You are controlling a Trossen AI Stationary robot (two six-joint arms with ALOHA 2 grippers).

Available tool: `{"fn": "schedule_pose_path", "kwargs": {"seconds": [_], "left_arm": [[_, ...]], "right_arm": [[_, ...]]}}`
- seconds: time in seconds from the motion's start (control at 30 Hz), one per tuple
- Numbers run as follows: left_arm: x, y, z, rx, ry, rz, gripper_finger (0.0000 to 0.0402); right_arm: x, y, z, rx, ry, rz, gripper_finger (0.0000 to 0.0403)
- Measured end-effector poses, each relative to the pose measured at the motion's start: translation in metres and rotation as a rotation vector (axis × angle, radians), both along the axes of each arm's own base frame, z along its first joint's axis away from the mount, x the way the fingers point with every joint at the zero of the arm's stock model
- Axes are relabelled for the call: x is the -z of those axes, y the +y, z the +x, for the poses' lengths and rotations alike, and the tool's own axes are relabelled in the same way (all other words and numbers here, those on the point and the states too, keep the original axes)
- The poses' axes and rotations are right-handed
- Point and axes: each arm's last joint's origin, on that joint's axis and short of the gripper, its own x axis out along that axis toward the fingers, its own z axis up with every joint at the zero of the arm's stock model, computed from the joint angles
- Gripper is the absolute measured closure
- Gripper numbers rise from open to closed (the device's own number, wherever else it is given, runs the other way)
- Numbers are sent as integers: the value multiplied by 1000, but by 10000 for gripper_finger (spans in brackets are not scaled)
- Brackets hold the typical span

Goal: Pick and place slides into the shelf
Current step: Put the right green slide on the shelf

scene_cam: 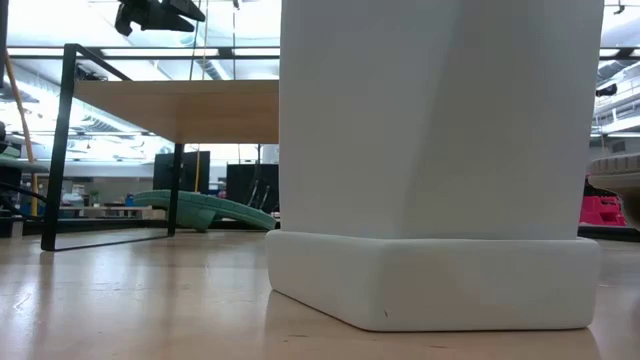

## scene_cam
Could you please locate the black rig pillar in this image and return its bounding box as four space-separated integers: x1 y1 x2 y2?
0 0 9 89

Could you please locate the red and black chair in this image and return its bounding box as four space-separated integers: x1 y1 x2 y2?
579 179 627 227

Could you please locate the white hexagonal plant pot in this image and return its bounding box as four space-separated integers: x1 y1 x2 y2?
264 0 605 333

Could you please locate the wooden shelf with black frame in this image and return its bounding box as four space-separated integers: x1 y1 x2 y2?
40 43 280 252

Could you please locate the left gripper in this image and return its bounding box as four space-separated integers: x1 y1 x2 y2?
113 0 206 37

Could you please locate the black desk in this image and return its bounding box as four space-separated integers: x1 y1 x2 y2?
0 158 50 175

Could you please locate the green rubber slide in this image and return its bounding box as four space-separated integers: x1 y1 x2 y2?
132 189 278 233

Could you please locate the black background monitor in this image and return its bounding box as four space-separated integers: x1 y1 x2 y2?
152 151 211 195
226 163 280 215

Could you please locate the black aluminium table frame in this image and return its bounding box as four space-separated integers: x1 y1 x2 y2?
0 215 640 242

